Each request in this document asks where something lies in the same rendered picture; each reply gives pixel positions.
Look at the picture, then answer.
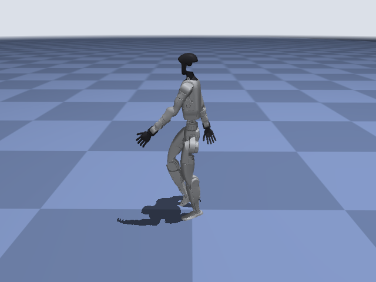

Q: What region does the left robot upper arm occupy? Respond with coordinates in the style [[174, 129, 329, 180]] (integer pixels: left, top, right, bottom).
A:
[[169, 82, 194, 116]]

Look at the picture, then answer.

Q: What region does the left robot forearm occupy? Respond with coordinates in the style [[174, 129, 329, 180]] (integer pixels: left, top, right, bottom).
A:
[[150, 108, 174, 134]]

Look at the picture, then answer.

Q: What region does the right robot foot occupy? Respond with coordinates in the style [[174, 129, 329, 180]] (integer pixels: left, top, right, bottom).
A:
[[179, 196, 190, 207]]

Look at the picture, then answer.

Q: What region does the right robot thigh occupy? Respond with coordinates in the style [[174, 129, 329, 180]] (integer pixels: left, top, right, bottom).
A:
[[167, 127, 185, 171]]

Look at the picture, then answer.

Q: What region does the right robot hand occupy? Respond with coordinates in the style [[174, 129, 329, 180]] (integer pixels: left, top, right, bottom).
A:
[[202, 121, 216, 144]]

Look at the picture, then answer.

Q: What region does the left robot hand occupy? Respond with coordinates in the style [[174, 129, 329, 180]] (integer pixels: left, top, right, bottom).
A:
[[136, 126, 158, 147]]

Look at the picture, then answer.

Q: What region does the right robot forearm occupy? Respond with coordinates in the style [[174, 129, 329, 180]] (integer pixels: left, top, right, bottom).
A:
[[200, 105, 209, 127]]

